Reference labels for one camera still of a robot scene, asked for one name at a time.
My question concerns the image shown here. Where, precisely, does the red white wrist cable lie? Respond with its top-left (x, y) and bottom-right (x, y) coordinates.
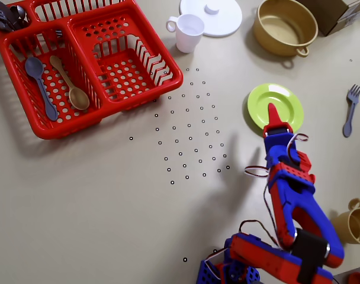
top-left (287, 133), bottom-right (309, 162)

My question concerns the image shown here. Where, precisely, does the red plastic dish rack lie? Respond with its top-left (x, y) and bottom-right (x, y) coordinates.
top-left (0, 0), bottom-right (184, 140)

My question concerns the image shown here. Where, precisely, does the tan plastic spoon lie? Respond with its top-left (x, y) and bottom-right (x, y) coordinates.
top-left (49, 55), bottom-right (91, 111)

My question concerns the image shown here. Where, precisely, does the blue-grey plastic spoon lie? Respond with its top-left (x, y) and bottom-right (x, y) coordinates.
top-left (24, 56), bottom-right (59, 122)

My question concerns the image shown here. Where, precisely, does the lime green plastic plate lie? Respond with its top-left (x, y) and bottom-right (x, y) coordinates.
top-left (246, 83), bottom-right (305, 138)

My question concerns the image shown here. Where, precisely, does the red white arm cable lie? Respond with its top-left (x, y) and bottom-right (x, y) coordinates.
top-left (244, 166), bottom-right (280, 247)

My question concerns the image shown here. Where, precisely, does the tan plastic pot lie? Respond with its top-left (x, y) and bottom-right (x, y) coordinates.
top-left (252, 0), bottom-right (319, 59)

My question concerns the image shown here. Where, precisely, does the grey plastic spoon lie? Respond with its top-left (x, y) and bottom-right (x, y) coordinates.
top-left (15, 5), bottom-right (28, 21)

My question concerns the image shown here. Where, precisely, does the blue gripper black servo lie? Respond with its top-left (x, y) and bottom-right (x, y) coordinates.
top-left (263, 102), bottom-right (297, 167)

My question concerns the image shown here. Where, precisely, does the tan plastic mug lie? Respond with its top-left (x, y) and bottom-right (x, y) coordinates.
top-left (328, 198), bottom-right (360, 245)

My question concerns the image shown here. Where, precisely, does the brown cardboard box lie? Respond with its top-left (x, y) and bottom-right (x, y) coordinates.
top-left (295, 0), bottom-right (360, 37)

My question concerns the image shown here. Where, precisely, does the white plastic cup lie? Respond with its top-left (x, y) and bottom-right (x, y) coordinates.
top-left (165, 14), bottom-right (205, 54)

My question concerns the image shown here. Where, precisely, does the white round lid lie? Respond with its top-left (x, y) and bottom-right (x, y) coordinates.
top-left (179, 0), bottom-right (243, 38)

